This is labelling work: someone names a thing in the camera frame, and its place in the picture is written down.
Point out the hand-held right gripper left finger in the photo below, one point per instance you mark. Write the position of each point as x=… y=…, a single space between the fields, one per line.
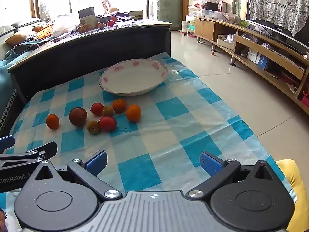
x=96 y=163

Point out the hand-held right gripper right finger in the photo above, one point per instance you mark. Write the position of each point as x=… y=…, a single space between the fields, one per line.
x=211 y=163

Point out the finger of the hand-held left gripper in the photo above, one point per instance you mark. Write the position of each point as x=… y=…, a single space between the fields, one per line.
x=48 y=148
x=7 y=143

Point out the small orange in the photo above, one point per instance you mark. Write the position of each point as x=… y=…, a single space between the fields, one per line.
x=119 y=105
x=52 y=121
x=133 y=113

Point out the brown longan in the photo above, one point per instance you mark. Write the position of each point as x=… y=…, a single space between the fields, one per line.
x=93 y=127
x=108 y=111

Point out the red cherry tomato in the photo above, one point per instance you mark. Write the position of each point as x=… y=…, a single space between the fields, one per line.
x=97 y=108
x=108 y=123

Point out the dark purple tomato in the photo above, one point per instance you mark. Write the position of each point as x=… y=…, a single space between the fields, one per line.
x=78 y=116

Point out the white floral plate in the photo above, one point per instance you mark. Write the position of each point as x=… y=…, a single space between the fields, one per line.
x=132 y=77

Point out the blue checkered tablecloth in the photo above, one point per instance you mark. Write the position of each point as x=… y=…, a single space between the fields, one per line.
x=169 y=130

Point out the teal blanket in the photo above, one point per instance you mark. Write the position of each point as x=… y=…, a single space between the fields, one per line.
x=6 y=77

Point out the yellow cushion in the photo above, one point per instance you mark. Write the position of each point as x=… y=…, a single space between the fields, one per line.
x=295 y=198

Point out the yellow pillow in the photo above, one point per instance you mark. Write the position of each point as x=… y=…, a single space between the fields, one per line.
x=17 y=39

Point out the dark coffee table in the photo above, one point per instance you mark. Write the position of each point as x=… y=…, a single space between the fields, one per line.
x=84 y=50

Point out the dark knitted cushion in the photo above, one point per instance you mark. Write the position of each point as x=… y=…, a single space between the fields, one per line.
x=31 y=38

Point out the blue and white box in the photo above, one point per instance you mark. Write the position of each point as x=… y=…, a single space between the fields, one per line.
x=258 y=59

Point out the orange plastic basket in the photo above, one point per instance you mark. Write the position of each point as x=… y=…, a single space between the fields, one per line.
x=44 y=31

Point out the grey sofa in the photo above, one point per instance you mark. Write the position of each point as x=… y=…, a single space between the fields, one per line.
x=14 y=25

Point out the white open box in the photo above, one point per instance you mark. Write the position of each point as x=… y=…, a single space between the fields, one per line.
x=225 y=42

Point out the tan round fruit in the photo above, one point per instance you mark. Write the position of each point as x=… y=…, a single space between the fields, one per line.
x=82 y=30
x=101 y=25

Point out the white plastic bag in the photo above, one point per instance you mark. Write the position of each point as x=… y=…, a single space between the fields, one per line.
x=65 y=25

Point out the wooden television stand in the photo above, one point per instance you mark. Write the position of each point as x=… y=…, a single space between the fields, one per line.
x=241 y=40

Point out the printed carton box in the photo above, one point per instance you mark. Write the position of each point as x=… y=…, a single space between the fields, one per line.
x=87 y=17

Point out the red round fruit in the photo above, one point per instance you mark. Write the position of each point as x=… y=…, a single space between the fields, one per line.
x=110 y=23

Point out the flat screen television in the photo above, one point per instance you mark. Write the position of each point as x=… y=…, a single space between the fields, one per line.
x=277 y=36

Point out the peach coloured apple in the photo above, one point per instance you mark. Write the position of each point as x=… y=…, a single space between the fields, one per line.
x=114 y=18

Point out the flat printed box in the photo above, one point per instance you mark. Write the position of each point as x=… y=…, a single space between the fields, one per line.
x=136 y=14

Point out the white storage shelf unit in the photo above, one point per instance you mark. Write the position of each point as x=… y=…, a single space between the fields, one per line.
x=207 y=4

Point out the pale green curtain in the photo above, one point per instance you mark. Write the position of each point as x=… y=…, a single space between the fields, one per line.
x=167 y=2

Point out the white lace cover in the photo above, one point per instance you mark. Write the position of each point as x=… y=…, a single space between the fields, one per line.
x=275 y=2

